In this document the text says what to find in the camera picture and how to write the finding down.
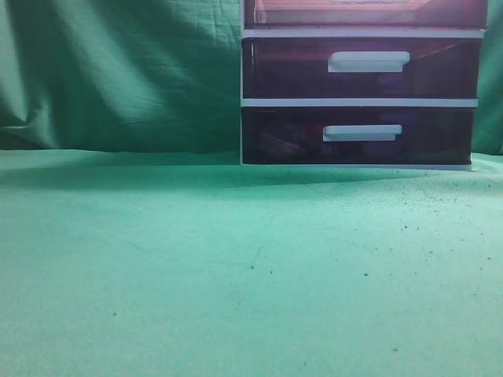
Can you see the green backdrop cloth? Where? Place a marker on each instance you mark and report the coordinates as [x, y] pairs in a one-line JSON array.
[[121, 76]]

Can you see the white plastic drawer cabinet frame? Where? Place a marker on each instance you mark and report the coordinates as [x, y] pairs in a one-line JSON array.
[[356, 32]]

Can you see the green table cloth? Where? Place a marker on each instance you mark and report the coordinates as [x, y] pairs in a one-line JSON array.
[[122, 264]]

